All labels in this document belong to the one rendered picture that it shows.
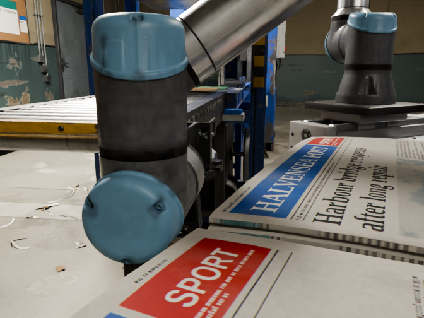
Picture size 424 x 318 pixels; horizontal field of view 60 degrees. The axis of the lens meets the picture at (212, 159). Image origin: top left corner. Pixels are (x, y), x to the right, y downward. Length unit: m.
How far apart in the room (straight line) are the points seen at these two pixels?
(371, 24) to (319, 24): 8.49
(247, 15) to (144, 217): 0.25
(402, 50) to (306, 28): 2.27
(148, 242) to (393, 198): 0.17
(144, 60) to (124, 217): 0.12
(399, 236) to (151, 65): 0.20
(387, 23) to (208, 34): 0.68
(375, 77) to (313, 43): 8.45
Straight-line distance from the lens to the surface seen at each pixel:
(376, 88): 1.01
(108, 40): 0.29
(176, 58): 0.29
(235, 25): 0.42
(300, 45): 9.42
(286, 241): 0.17
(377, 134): 1.03
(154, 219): 0.28
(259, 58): 1.86
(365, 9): 1.18
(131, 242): 0.29
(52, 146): 0.74
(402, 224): 0.20
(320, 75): 9.45
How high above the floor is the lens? 0.90
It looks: 13 degrees down
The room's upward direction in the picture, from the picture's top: straight up
